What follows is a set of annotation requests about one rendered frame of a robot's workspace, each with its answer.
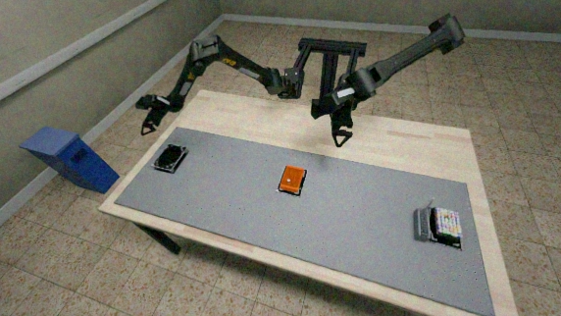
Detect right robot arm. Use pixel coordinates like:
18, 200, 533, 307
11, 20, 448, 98
135, 34, 300, 120

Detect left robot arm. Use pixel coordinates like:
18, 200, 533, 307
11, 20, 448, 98
310, 13, 466, 122

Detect orange tube carrier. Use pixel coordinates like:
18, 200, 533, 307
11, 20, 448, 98
280, 165, 304, 192

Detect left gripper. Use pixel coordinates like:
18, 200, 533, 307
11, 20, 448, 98
330, 104, 353, 147

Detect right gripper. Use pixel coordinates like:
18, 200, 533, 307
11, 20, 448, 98
140, 112, 166, 135

